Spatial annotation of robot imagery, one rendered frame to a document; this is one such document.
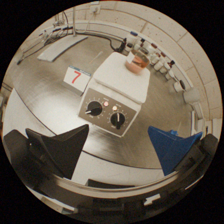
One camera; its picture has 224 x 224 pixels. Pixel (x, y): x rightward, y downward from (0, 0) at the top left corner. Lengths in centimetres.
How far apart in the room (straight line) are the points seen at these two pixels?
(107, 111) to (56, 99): 17
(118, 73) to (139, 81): 5
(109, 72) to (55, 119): 19
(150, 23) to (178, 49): 25
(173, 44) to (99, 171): 76
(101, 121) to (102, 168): 15
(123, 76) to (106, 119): 10
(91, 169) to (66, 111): 19
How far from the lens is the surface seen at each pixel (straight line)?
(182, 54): 65
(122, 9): 64
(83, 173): 26
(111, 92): 15
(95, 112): 16
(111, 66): 17
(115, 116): 15
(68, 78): 25
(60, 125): 23
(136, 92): 15
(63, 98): 24
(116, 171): 26
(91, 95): 15
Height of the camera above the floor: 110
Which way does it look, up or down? 74 degrees down
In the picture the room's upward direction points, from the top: 51 degrees clockwise
